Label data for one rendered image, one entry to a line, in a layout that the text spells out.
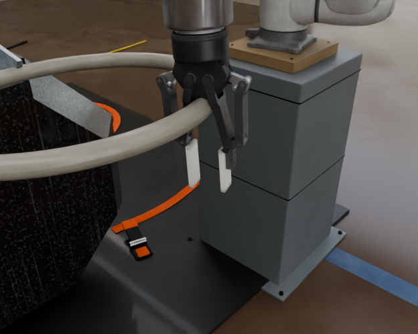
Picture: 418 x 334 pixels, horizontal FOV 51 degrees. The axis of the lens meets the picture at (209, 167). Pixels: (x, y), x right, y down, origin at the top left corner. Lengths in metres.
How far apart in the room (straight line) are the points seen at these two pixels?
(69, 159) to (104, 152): 0.04
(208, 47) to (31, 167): 0.25
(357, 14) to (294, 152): 0.43
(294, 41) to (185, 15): 0.93
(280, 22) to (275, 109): 0.27
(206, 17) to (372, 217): 1.71
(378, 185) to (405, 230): 0.36
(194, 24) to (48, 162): 0.23
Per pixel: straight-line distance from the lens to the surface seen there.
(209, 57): 0.57
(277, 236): 1.58
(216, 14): 0.56
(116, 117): 2.97
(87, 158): 0.51
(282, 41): 1.45
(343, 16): 1.42
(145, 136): 0.53
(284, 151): 1.39
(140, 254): 1.82
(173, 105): 0.65
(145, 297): 1.68
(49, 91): 1.35
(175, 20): 0.57
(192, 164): 0.67
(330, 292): 1.75
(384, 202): 2.28
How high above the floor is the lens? 1.24
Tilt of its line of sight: 31 degrees down
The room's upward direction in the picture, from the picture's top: straight up
